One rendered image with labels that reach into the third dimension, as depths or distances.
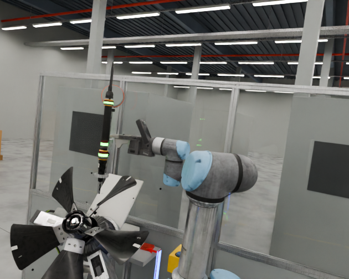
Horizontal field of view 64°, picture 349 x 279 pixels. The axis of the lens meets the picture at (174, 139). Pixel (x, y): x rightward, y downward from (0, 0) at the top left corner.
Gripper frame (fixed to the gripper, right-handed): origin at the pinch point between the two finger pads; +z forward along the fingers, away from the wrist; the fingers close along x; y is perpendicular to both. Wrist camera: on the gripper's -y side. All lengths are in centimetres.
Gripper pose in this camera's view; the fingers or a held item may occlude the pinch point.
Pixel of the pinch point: (117, 134)
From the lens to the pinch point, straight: 132.6
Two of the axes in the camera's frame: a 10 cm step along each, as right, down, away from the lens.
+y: -1.2, 9.9, 0.7
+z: -9.1, -1.4, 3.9
